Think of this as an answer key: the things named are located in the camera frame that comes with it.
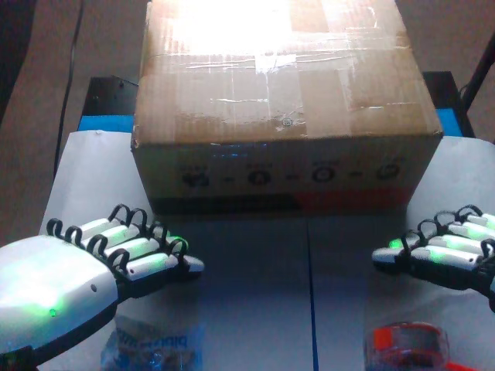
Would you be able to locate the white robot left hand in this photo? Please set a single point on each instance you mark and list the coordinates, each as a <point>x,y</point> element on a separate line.
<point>58,278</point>

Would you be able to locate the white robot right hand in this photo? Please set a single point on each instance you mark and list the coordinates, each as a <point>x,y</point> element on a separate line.
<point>444,253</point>

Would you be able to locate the blue plastic packet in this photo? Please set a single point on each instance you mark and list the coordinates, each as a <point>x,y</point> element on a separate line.
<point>154,348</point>

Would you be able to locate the white paper sheet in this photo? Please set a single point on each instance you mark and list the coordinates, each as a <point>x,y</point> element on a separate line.
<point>386,297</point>
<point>232,293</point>

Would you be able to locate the blue table mat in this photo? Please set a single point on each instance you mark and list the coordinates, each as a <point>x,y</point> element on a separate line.
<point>104,123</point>

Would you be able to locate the black tripod pole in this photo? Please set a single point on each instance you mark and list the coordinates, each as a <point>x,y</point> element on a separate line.
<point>477,65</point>

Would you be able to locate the black metal box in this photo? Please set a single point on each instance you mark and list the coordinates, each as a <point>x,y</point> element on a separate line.
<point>112,94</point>

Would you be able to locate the large taped cardboard box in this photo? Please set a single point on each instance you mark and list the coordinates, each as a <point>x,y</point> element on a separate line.
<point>286,116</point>

